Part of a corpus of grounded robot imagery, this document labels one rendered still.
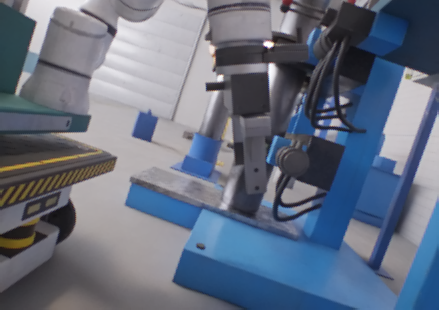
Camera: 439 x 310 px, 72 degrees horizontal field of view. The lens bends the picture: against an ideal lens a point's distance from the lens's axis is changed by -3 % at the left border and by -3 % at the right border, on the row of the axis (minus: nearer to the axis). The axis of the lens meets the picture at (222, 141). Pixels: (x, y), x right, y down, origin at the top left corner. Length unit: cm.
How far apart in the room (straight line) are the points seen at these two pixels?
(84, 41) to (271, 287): 91
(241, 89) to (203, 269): 76
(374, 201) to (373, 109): 226
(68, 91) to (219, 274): 70
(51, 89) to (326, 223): 133
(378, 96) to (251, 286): 109
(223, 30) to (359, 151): 131
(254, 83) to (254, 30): 7
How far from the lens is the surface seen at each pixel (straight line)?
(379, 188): 382
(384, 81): 171
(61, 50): 96
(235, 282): 106
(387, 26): 112
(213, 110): 289
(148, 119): 411
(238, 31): 41
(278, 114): 156
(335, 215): 167
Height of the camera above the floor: 53
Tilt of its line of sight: 3 degrees down
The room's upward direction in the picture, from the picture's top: 19 degrees clockwise
